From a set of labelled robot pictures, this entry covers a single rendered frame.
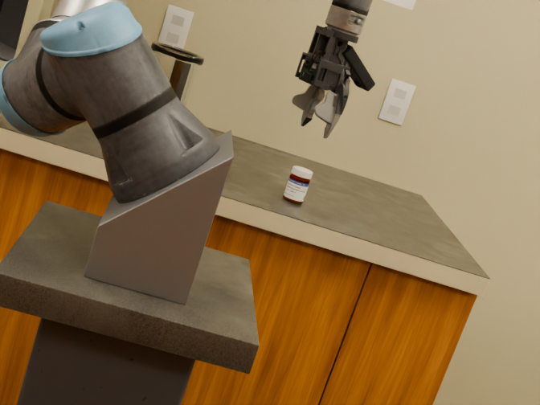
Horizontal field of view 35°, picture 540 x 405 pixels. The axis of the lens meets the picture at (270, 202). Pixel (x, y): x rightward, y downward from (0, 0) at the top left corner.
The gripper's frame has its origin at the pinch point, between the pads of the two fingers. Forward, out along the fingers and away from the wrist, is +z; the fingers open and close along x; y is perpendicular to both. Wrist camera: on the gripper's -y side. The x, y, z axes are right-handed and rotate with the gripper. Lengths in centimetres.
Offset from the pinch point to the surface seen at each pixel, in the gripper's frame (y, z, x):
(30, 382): 67, 32, 48
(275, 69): -22, -4, -55
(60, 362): 65, 28, 50
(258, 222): 13.3, 19.1, 9.1
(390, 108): -50, -3, -38
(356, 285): -8.4, 26.6, 18.2
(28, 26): 48, 0, -46
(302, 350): -3.3, 43.3, 15.2
